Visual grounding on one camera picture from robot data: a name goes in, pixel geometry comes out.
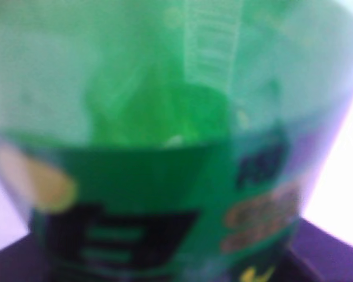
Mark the green plastic soda bottle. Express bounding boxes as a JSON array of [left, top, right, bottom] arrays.
[[0, 1, 353, 281]]

